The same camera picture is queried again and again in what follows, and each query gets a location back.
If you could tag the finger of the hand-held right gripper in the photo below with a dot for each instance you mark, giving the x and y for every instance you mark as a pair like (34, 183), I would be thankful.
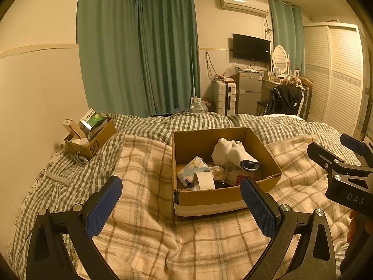
(322, 154)
(354, 143)

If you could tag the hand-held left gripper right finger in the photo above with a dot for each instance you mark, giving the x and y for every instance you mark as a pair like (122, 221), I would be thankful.
(258, 207)

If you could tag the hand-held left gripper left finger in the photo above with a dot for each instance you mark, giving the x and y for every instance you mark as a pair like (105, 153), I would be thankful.
(102, 207)

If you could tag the clear plastic bag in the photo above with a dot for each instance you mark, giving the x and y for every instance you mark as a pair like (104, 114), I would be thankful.
(233, 172)

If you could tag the white sock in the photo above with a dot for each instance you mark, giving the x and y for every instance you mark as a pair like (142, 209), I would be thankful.
(225, 150)
(247, 163)

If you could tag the large cardboard box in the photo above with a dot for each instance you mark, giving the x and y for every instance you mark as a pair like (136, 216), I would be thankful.
(209, 201)

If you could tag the white tissue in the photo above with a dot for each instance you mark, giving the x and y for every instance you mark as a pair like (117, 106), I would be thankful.
(216, 171)

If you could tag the white tape roll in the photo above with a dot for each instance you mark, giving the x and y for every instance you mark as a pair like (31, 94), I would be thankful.
(204, 182)

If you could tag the floral tissue packet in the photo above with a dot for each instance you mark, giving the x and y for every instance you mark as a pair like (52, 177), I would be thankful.
(193, 170)

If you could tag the person's right hand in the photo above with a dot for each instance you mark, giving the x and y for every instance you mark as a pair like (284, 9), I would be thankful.
(355, 224)

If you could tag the green checked bedsheet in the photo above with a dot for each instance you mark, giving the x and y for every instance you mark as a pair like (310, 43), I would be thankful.
(72, 186)

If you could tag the beige plaid blanket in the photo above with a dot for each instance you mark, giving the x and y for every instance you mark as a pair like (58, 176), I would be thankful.
(145, 210)

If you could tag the grey white tube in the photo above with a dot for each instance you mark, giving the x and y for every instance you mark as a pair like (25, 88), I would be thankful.
(58, 178)

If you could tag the white plastic hook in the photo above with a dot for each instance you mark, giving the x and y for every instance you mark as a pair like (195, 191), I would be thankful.
(80, 159)

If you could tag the dark brown luggage case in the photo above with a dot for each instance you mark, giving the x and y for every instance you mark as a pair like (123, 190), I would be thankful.
(306, 99)

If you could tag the small printed cardboard box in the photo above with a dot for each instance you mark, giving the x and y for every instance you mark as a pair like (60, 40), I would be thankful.
(99, 144)

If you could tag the black jacket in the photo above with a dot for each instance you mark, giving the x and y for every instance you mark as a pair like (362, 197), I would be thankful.
(282, 99)

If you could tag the white louvred wardrobe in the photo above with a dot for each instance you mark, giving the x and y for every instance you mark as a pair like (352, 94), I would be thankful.
(332, 75)

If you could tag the floral patterned cloth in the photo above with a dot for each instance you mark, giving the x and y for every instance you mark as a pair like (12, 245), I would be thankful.
(293, 81)

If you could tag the beige slim box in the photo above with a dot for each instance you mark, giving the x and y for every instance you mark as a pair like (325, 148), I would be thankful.
(74, 128)

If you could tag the dressing table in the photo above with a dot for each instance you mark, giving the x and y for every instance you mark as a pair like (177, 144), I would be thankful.
(268, 89)

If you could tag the green medicine box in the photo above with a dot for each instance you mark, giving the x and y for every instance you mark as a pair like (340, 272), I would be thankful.
(91, 119)

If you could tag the silver small fridge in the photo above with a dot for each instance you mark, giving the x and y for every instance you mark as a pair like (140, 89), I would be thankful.
(248, 93)

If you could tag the white oval mirror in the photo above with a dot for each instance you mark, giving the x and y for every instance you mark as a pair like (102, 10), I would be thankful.
(280, 57)

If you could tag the white ribbed suitcase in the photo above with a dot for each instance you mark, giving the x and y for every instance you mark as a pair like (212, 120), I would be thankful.
(224, 97)

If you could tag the floral bag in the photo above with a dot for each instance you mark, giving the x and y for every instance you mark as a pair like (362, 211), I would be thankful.
(208, 105)

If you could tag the clear water jug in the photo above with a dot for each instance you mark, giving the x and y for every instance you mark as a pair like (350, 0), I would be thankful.
(198, 106)

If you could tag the light green narrow curtain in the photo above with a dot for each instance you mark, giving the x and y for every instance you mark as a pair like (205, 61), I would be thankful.
(287, 32)

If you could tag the white mop pole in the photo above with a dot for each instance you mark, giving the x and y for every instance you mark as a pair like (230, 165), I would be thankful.
(192, 73)

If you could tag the wide green curtain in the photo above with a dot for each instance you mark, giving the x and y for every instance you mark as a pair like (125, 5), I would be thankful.
(107, 43)

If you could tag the white air conditioner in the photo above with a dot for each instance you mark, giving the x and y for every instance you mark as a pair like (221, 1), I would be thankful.
(243, 4)

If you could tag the black wall television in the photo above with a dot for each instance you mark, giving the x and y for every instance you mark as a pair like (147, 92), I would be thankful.
(250, 48)

